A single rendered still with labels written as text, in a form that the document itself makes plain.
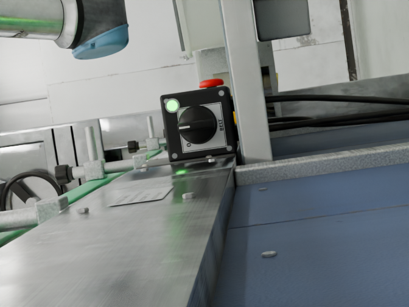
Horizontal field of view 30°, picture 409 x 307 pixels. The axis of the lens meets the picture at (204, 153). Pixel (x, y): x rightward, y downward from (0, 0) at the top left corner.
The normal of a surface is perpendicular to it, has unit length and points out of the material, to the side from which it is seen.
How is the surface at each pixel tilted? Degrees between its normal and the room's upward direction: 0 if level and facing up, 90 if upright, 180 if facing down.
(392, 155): 90
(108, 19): 127
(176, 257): 90
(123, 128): 90
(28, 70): 90
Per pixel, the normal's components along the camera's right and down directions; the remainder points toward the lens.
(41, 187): -0.07, 0.07
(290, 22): -0.01, 0.39
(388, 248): -0.15, -0.99
